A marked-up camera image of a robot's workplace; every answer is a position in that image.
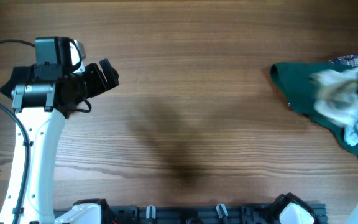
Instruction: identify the dark green garment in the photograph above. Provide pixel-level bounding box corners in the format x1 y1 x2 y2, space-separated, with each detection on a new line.
270 62 358 159

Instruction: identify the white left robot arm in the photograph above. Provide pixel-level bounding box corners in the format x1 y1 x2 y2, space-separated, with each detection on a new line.
0 37 119 223

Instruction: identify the white beige garment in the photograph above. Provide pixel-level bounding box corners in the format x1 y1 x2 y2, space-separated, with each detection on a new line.
310 67 358 127

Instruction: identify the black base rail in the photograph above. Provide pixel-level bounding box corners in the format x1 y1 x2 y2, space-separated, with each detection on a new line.
52 203 328 224

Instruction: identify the black folded garment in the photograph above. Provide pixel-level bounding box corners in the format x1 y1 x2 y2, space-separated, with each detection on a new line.
0 65 34 100

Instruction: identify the red plaid garment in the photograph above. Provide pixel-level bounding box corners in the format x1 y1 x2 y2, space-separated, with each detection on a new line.
329 55 358 67

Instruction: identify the light blue striped garment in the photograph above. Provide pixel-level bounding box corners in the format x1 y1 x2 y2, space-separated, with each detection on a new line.
344 121 358 146

